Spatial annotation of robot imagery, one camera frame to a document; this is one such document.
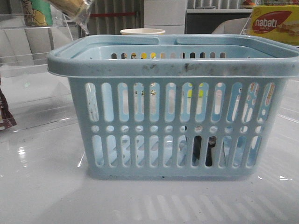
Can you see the dark tissue pack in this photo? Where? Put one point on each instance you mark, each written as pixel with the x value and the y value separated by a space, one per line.
pixel 196 149

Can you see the packaged bread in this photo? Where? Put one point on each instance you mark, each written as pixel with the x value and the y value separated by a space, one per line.
pixel 77 10

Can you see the light blue plastic basket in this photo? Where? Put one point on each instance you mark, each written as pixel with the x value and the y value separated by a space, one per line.
pixel 136 96

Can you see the yellow popcorn paper cup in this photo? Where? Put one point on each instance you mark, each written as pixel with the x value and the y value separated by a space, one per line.
pixel 142 31

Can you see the white refrigerator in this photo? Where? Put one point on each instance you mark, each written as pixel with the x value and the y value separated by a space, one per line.
pixel 168 15

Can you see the dark kitchen counter cabinet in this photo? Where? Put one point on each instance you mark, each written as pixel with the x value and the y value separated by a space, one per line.
pixel 205 21

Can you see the clear acrylic display shelf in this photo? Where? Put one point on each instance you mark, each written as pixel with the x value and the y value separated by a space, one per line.
pixel 23 64

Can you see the grey armchair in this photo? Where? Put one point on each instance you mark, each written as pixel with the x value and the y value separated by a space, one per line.
pixel 235 26

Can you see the red snack packet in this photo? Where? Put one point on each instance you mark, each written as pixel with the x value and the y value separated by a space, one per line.
pixel 6 118

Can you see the green cartoon drink bottle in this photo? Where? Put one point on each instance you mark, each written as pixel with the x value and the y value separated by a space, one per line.
pixel 37 13

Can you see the yellow nabati wafer box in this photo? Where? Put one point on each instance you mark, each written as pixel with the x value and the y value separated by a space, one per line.
pixel 275 24

